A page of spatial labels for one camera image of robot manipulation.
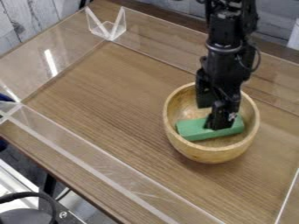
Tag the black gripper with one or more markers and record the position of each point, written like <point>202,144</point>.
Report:
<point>219,78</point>

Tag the green rectangular block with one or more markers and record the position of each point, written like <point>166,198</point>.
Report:
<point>191,129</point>

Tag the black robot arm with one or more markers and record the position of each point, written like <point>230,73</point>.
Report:
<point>231,21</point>

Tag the light wooden bowl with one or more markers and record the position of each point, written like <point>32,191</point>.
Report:
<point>216,150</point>

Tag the clear acrylic tray walls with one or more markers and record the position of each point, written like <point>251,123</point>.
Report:
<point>87,120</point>

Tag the black table leg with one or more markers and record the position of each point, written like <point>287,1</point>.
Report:
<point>50,184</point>

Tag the clear acrylic corner bracket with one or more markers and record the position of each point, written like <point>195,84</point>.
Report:
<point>106,29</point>

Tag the black metal bracket with screw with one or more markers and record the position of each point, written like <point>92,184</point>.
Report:
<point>64,215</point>

